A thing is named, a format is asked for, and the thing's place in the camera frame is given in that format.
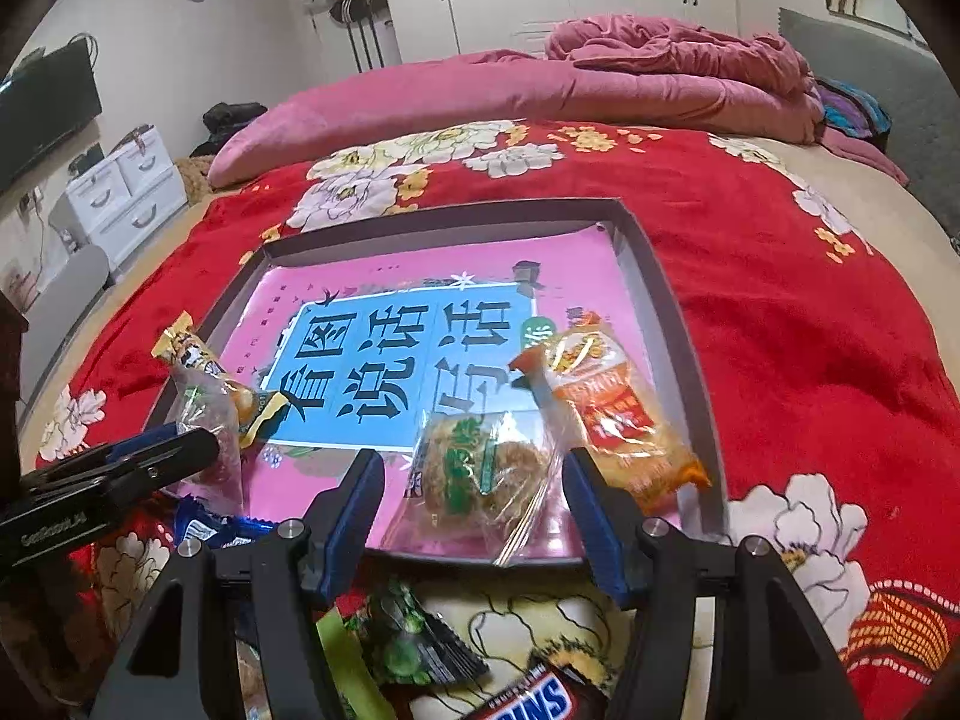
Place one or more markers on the orange snack packet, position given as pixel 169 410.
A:
pixel 622 420

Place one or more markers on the yellow snack bar packet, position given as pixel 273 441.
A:
pixel 187 352

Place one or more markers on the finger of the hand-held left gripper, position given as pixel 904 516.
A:
pixel 142 444
pixel 180 461

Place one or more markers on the mauve cloth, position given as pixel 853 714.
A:
pixel 862 154

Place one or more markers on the colourful folded cloth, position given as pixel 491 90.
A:
pixel 855 109

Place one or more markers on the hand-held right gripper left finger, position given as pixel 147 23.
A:
pixel 352 517

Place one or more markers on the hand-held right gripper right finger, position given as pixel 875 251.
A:
pixel 592 525

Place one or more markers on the grey chair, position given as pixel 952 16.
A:
pixel 67 300

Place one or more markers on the brown plush cloth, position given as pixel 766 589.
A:
pixel 195 176

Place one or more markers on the clear pastry packet green label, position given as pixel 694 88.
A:
pixel 472 472

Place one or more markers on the long pink bolster pillow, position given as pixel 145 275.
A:
pixel 412 105

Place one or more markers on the brown chocolate bar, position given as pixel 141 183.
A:
pixel 525 697

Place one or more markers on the coat rack with clothes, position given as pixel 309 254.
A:
pixel 352 0

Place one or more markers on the dark clothes pile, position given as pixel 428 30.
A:
pixel 229 124

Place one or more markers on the black television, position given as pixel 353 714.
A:
pixel 45 120

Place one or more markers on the clear green print snack packet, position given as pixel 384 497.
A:
pixel 206 420

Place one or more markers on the light green snack packet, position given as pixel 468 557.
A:
pixel 352 675

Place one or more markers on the blue snack packet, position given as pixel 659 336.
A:
pixel 217 529

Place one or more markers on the dark green snack packet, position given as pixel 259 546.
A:
pixel 409 637

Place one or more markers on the crumpled pink quilt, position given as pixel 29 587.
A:
pixel 675 67

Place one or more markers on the shallow grey cardboard box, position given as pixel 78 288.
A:
pixel 675 360

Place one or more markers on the pink picture book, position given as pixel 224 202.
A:
pixel 375 292

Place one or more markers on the grey padded headboard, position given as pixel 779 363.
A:
pixel 862 60

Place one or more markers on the red floral blanket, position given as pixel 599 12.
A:
pixel 787 315

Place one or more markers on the white drawer unit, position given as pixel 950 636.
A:
pixel 120 195

